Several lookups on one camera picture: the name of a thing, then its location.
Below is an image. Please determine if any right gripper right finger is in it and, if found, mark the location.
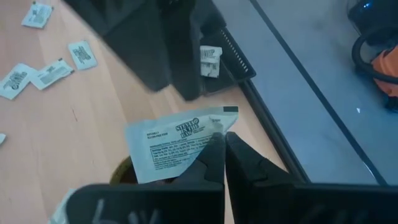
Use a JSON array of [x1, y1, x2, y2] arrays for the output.
[[225, 131, 398, 224]]

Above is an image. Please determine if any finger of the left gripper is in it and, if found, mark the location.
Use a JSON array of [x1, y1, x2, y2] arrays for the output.
[[104, 6, 172, 93], [164, 9, 205, 102]]

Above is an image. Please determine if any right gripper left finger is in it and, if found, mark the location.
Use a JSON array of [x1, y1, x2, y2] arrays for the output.
[[67, 132, 225, 224]]

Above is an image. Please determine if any black mesh bin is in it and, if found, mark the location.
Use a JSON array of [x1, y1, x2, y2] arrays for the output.
[[200, 27, 257, 96]]

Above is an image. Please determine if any orange object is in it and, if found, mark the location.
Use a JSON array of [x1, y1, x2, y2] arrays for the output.
[[371, 45, 398, 98]]

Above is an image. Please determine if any black device with blue light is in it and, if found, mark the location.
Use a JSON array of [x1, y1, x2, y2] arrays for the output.
[[346, 0, 398, 35]]

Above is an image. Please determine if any black cable loop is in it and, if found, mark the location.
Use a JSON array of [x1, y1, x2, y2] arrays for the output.
[[351, 32, 398, 85]]

